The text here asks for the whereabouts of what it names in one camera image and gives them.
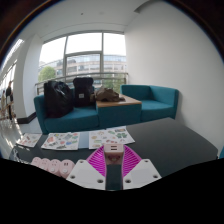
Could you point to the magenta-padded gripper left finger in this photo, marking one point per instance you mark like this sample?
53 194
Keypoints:
86 175

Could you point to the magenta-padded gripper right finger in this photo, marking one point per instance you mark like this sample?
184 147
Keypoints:
141 173

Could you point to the pink charger block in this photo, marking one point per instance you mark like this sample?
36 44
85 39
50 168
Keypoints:
113 151

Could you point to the light blue paper sheet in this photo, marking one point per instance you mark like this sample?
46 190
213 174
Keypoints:
84 140

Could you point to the wide sticker sheet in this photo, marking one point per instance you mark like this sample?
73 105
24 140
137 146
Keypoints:
111 136

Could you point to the teal armchair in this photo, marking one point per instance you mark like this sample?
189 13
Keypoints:
76 121
156 105

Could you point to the wooden-topped teal side table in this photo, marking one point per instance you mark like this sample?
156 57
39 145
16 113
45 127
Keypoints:
118 111

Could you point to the small sticker sheet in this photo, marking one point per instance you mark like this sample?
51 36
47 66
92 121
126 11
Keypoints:
29 140

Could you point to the large black backpack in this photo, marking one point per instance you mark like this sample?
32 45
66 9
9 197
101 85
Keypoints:
58 98

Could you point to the brown jacket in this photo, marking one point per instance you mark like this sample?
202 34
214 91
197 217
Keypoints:
106 95

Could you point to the teal chair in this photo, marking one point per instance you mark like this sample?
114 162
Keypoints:
221 152

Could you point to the small black backpack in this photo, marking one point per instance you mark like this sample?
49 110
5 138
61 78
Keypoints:
83 91

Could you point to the metal balcony railing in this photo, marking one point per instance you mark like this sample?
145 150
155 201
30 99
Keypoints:
110 76

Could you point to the person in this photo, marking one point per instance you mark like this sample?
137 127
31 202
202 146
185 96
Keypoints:
9 96
2 103

